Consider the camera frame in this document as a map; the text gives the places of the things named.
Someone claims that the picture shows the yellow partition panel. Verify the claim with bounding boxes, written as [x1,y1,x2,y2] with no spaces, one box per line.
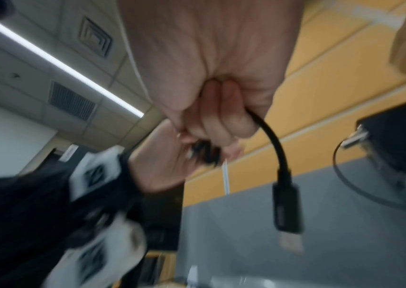
[181,0,406,209]

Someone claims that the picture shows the thin lock cable silver plug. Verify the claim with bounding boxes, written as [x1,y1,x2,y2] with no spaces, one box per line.
[332,125,406,210]

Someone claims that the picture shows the ceiling strip light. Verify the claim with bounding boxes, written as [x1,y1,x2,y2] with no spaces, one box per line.
[0,19,145,118]

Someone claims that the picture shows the black desktop computer tower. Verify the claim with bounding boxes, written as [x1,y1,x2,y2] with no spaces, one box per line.
[355,94,406,234]

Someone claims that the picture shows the person's left hand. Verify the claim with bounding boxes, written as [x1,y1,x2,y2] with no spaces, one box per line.
[128,119,245,195]

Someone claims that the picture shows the black monitor with square stand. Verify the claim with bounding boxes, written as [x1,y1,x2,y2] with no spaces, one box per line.
[21,143,186,252]

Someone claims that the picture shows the person's right hand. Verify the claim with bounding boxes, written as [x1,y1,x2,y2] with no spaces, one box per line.
[117,0,307,147]

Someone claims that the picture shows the left wrist marker band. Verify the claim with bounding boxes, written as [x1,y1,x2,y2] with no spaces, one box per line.
[69,148,124,202]

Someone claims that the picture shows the dark square ceiling panel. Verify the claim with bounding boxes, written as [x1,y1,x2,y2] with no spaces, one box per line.
[47,81,97,121]

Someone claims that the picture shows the person's left forearm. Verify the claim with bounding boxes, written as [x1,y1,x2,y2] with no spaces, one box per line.
[0,151,147,288]

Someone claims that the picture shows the grey desk partition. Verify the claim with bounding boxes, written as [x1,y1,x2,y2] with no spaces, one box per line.
[176,160,406,288]

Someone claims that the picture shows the clear plastic compartment box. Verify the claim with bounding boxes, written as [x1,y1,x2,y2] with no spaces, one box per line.
[185,264,296,288]

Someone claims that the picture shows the thin black cable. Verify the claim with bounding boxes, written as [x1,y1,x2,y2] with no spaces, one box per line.
[186,108,305,255]

